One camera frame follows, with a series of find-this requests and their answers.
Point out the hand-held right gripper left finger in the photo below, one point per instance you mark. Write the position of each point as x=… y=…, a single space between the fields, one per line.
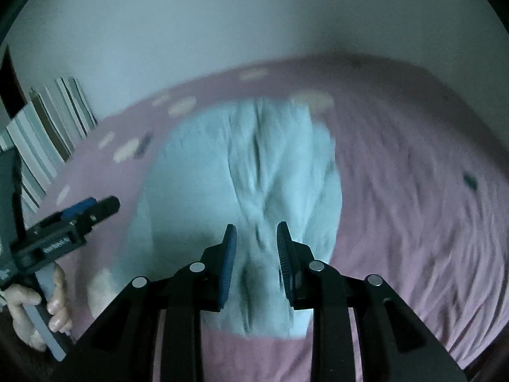
x=227 y=262

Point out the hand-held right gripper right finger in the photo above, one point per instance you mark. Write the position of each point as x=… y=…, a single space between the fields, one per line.
x=284 y=258

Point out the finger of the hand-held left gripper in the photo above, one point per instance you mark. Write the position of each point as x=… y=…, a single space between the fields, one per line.
x=81 y=207
x=101 y=209

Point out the light teal quilted jacket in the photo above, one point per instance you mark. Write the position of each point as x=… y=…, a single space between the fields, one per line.
x=191 y=183

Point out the person's left hand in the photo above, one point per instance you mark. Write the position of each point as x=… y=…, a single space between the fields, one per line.
x=59 y=306

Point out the striped pillow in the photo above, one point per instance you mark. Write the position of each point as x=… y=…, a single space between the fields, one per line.
x=43 y=139

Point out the pink dotted bed blanket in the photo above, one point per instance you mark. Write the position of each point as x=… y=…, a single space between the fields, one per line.
x=397 y=167

